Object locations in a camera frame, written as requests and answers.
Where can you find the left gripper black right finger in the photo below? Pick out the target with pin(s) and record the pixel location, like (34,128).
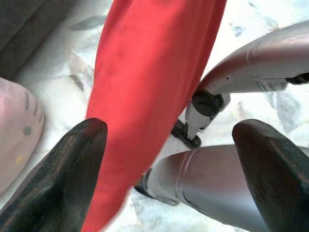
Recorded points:
(272,169)

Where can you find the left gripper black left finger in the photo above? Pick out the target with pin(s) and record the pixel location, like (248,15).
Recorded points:
(55,181)

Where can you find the red pillow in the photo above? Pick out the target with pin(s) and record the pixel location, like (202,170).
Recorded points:
(144,72)

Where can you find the pink plush cushion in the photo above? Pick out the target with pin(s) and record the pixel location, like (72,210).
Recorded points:
(17,125)

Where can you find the silver right robot leg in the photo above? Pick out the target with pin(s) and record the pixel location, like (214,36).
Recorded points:
(253,65)

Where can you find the dark grey two-seat sofa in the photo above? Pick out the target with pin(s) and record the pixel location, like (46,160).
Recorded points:
(19,29)

